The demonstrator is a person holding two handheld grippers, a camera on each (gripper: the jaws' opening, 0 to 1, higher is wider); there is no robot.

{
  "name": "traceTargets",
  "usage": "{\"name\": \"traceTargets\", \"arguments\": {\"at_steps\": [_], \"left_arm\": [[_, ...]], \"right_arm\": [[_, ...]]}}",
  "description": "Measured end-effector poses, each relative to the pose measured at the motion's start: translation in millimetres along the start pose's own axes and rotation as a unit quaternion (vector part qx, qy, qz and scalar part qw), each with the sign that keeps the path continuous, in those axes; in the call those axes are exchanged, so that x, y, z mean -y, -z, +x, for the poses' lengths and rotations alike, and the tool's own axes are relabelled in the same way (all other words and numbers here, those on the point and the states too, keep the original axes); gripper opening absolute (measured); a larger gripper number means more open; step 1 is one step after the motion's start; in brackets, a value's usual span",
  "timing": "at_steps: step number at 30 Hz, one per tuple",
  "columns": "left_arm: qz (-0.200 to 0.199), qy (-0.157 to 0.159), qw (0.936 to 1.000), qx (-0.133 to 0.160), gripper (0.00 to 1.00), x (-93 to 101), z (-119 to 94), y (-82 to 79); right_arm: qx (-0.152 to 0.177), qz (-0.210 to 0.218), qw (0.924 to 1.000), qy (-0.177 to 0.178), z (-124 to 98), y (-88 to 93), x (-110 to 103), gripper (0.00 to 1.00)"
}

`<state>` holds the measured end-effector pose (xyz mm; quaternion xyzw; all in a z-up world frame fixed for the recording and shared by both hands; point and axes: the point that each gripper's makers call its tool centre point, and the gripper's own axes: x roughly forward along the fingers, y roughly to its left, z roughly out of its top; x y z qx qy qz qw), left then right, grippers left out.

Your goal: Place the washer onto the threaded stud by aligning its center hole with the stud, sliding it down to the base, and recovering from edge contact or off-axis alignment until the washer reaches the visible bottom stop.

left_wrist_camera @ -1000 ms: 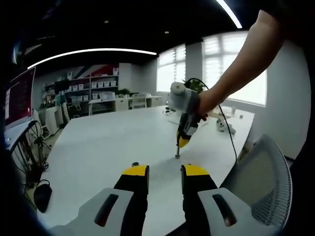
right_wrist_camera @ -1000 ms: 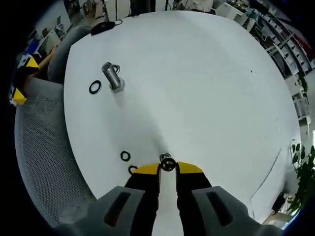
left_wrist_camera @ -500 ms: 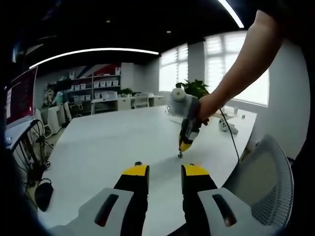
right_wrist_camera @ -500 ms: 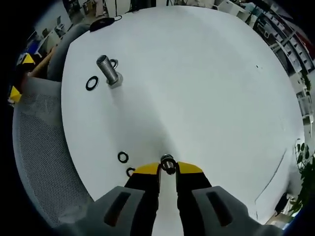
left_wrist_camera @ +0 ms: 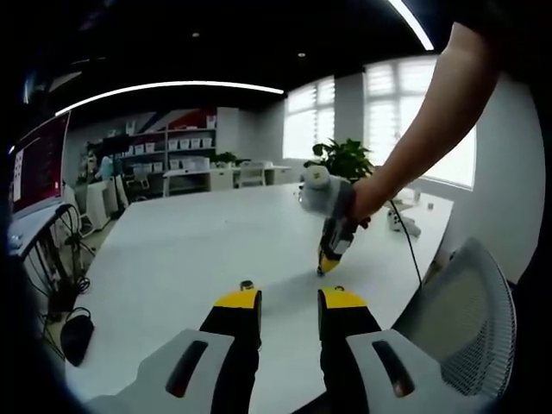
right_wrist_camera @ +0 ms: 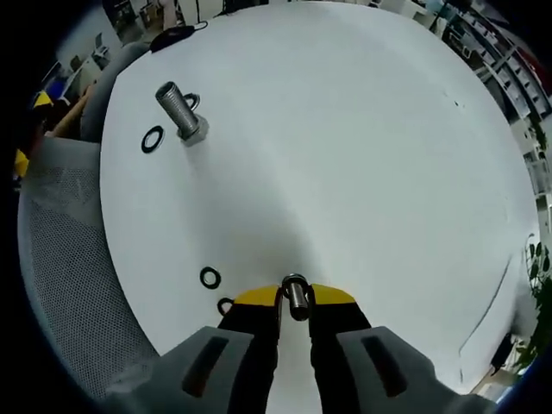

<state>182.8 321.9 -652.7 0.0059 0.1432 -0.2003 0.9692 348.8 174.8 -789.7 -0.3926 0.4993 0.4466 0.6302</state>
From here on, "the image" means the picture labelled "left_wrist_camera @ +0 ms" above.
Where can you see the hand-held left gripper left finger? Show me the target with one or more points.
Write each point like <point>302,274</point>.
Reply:
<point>233,328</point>

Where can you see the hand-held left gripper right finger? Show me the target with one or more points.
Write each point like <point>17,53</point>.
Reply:
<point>345,328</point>

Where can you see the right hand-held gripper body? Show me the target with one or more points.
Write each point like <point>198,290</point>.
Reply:
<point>330,194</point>

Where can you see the person's right hand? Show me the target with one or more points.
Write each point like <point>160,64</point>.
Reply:
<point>366,202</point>

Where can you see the green potted plant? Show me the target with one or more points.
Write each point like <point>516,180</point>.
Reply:
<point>345,157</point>

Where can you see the white game controller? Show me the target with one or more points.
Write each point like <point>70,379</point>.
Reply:
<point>413,228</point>

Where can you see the narrow window with blinds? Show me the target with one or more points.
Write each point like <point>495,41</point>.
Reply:
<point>310,121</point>

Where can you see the white office chair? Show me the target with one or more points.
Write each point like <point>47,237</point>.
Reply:
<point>252,174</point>

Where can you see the wide window with blinds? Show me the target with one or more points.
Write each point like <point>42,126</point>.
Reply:
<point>388,108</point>

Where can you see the white low cabinet row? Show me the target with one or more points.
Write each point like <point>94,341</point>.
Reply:
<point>224,179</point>

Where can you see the small green plant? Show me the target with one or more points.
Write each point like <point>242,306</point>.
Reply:
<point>223,158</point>

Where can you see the grey mesh office chair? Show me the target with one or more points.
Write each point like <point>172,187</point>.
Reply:
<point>470,310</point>

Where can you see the shelving unit with white bins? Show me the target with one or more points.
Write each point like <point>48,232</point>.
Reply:
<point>190,144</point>

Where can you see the black computer mouse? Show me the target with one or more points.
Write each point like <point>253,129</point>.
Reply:
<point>77,336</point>

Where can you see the white tall cabinet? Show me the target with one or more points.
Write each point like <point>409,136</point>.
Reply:
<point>105,202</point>

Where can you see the short straight ceiling light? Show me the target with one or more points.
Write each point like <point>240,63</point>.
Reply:
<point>414,23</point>

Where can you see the long curved ceiling light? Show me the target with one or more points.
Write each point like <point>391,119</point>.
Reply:
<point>172,85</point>

